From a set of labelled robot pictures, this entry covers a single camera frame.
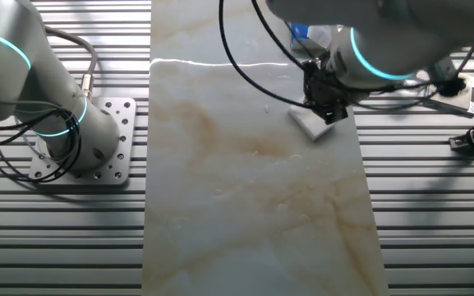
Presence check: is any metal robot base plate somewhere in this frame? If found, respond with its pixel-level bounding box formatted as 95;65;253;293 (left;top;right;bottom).
29;97;138;186

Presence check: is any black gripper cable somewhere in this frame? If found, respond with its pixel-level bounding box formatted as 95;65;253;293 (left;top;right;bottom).
219;0;474;113

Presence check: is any blue tissue pack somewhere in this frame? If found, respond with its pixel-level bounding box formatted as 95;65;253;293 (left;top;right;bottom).
289;23;334;53

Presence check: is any thick grey cable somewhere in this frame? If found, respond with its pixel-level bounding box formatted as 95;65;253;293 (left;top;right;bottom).
45;25;99;99

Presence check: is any thin black cable bundle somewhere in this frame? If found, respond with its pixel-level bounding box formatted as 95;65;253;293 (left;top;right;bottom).
0;94;84;185

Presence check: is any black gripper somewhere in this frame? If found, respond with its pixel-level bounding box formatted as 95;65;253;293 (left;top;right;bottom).
301;57;355;126

